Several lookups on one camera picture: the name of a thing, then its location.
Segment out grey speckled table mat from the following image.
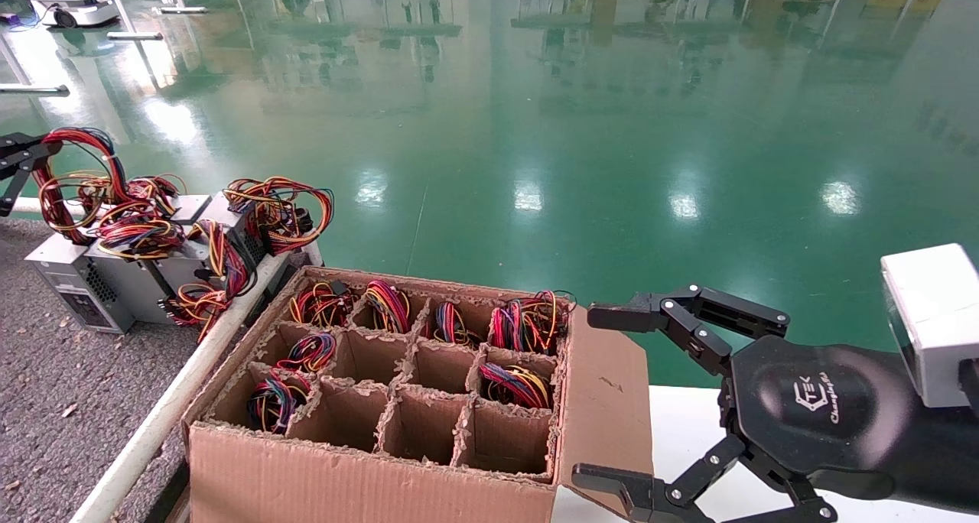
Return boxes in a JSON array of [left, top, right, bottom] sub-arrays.
[[0, 217, 255, 523]]

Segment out cardboard box with dividers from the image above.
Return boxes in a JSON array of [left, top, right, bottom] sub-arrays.
[[181, 265, 655, 523]]

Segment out white table frame rail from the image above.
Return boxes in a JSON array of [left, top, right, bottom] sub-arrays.
[[0, 197, 326, 523]]

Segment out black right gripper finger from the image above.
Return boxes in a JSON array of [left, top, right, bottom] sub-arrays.
[[587, 284, 791, 378], [571, 434, 838, 523]]

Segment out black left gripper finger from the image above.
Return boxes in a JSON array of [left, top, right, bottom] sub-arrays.
[[0, 133, 63, 179], [0, 161, 36, 219]]

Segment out power supply with coloured wires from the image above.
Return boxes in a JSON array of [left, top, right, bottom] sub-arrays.
[[359, 280, 415, 337], [246, 370, 314, 437], [423, 301, 483, 347], [25, 125, 137, 335], [488, 289, 577, 356], [478, 361, 554, 411], [289, 280, 358, 327], [93, 174, 213, 261], [207, 176, 336, 281], [83, 219, 258, 343], [275, 332, 340, 375]]

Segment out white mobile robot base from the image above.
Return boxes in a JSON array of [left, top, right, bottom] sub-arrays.
[[23, 0, 121, 29]]

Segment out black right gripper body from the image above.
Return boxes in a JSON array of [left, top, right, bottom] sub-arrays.
[[719, 336, 920, 501]]

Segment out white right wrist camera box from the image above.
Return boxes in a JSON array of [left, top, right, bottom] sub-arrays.
[[880, 243, 979, 410]]

